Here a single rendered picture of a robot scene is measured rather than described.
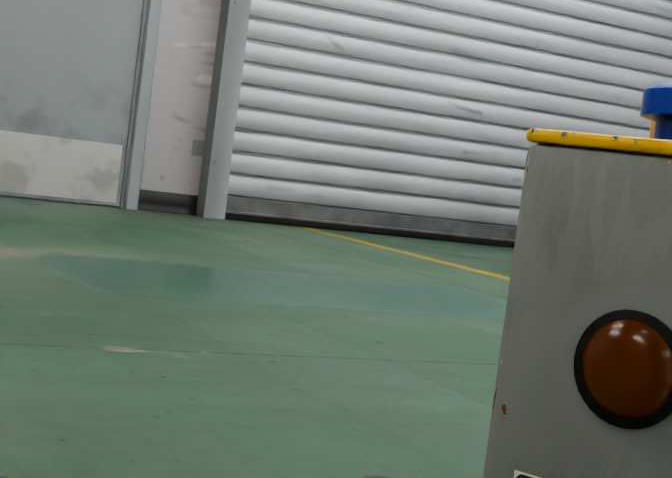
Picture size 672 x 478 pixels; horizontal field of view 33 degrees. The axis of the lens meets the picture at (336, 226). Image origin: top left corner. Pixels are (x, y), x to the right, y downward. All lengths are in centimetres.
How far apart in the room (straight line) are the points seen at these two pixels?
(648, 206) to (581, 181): 2
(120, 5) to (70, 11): 22
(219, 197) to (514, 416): 479
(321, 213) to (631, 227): 505
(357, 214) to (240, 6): 112
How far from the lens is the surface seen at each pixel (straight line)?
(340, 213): 535
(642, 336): 26
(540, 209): 28
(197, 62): 512
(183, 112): 509
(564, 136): 28
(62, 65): 494
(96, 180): 498
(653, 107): 29
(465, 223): 571
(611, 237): 27
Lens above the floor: 30
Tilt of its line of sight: 3 degrees down
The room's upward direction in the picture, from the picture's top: 7 degrees clockwise
